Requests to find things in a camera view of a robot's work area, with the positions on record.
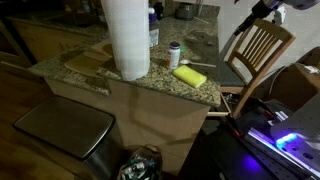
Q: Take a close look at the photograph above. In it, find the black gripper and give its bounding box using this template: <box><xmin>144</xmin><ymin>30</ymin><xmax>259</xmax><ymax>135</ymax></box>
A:
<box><xmin>233</xmin><ymin>0</ymin><xmax>280</xmax><ymax>37</ymax></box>

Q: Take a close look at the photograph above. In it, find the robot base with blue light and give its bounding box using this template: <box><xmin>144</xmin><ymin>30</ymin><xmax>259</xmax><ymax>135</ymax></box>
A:
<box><xmin>245</xmin><ymin>93</ymin><xmax>320</xmax><ymax>179</ymax></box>

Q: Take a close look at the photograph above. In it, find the white plastic spoon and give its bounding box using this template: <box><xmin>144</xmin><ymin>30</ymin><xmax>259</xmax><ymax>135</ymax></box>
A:
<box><xmin>179</xmin><ymin>59</ymin><xmax>217</xmax><ymax>69</ymax></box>

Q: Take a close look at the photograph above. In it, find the beige counter cabinet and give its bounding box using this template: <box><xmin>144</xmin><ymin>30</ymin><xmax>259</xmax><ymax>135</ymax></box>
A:
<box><xmin>44</xmin><ymin>77</ymin><xmax>212</xmax><ymax>177</ymax></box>

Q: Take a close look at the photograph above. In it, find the wooden slatted chair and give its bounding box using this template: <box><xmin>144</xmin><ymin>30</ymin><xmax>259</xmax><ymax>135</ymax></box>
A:
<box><xmin>219</xmin><ymin>17</ymin><xmax>297</xmax><ymax>120</ymax></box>

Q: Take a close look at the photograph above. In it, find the grey chair cushion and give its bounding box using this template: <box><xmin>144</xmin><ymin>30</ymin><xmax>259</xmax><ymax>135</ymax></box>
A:
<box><xmin>217</xmin><ymin>61</ymin><xmax>246</xmax><ymax>88</ymax></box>

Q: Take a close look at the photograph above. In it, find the steel pot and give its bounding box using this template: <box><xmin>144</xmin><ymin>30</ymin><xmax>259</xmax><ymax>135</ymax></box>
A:
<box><xmin>174</xmin><ymin>2</ymin><xmax>198</xmax><ymax>21</ymax></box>

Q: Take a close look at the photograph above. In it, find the yellow-green sponge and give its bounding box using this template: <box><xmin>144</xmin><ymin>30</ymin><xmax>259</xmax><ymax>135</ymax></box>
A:
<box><xmin>172</xmin><ymin>64</ymin><xmax>208</xmax><ymax>89</ymax></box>

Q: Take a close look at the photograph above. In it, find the white pill bottle blue cap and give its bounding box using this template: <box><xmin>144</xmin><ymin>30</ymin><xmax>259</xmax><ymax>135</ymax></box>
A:
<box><xmin>167</xmin><ymin>41</ymin><xmax>181</xmax><ymax>70</ymax></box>

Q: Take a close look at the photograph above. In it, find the brown cardboard box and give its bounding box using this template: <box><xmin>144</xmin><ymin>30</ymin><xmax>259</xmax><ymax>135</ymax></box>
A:
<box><xmin>266</xmin><ymin>46</ymin><xmax>320</xmax><ymax>112</ymax></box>

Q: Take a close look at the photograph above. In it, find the white power adapter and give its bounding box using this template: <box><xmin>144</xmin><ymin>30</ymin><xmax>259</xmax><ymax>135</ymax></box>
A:
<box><xmin>302</xmin><ymin>64</ymin><xmax>320</xmax><ymax>75</ymax></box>

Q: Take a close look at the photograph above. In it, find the wooden open drawer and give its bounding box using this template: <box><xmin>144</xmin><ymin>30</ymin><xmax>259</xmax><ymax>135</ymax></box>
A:
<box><xmin>206</xmin><ymin>92</ymin><xmax>233</xmax><ymax>118</ymax></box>

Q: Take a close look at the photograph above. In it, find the dark bottle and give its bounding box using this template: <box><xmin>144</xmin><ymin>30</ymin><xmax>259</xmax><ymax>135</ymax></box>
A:
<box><xmin>153</xmin><ymin>1</ymin><xmax>165</xmax><ymax>21</ymax></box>

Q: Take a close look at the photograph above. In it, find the white paper towel roll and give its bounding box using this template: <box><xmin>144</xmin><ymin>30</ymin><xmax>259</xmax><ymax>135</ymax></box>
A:
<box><xmin>100</xmin><ymin>0</ymin><xmax>152</xmax><ymax>82</ymax></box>

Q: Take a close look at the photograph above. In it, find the wooden cutting board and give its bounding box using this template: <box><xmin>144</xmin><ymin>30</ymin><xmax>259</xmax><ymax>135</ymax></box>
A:
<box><xmin>63</xmin><ymin>39</ymin><xmax>116</xmax><ymax>79</ymax></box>

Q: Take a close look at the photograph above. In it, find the bag of recyclables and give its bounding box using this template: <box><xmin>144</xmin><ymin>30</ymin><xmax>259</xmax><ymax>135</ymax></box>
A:
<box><xmin>117</xmin><ymin>143</ymin><xmax>164</xmax><ymax>180</ymax></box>

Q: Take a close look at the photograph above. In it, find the stainless steel trash can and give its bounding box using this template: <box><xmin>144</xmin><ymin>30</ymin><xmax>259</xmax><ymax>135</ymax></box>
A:
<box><xmin>12</xmin><ymin>95</ymin><xmax>118</xmax><ymax>180</ymax></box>

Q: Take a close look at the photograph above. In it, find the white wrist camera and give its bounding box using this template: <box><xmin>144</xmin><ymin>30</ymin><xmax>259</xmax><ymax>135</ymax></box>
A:
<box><xmin>272</xmin><ymin>5</ymin><xmax>288</xmax><ymax>25</ymax></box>

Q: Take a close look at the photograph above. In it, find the grey cable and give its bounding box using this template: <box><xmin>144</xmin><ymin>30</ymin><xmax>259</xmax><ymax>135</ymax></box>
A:
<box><xmin>267</xmin><ymin>65</ymin><xmax>288</xmax><ymax>98</ymax></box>

